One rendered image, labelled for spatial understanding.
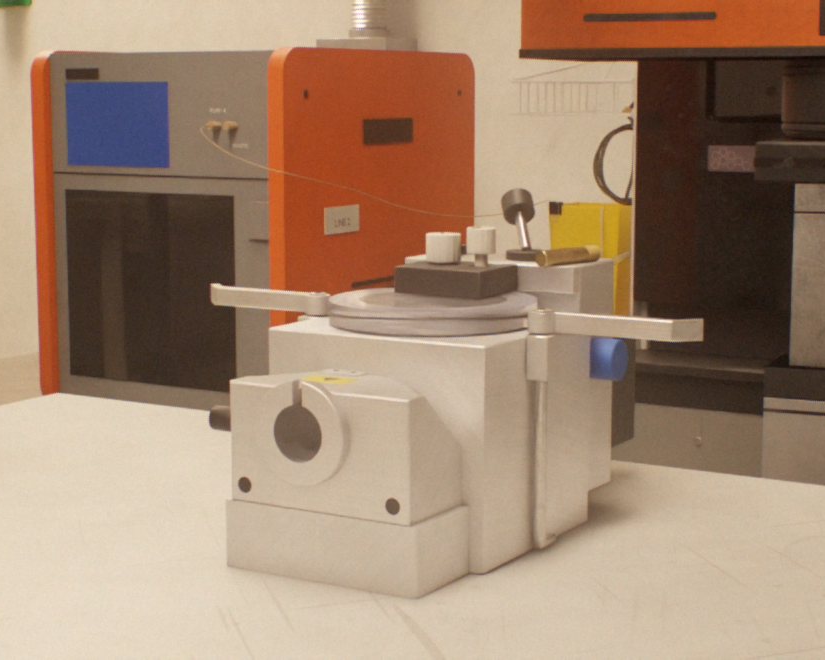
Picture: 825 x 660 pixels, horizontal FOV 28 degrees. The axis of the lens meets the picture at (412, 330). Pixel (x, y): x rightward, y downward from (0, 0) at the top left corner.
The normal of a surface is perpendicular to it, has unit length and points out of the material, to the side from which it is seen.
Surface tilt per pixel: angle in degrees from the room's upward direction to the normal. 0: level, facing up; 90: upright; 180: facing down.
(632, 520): 0
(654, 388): 90
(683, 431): 90
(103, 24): 90
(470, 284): 90
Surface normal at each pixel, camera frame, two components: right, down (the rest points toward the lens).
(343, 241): 0.86, 0.07
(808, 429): -0.40, 0.13
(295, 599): 0.00, -0.99
